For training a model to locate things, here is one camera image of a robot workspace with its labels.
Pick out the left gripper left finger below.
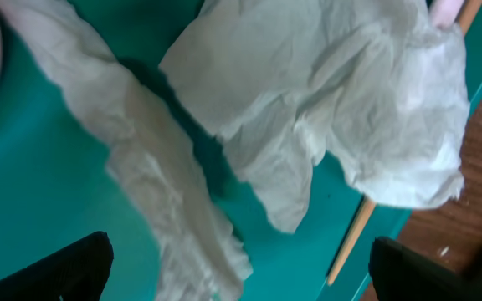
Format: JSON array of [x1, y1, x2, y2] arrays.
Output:
[[0, 231, 114, 301]]

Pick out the teal serving tray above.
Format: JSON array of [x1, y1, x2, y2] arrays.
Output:
[[0, 0, 482, 300]]

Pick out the white plastic fork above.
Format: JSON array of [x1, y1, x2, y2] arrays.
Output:
[[428, 0, 464, 28]]

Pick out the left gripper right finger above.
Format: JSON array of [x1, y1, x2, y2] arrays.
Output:
[[368, 237, 482, 301]]

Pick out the twisted white napkin lower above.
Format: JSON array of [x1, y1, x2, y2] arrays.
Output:
[[0, 1, 253, 300]]

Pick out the wooden chopstick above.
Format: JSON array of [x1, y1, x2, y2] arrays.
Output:
[[326, 0, 482, 286]]

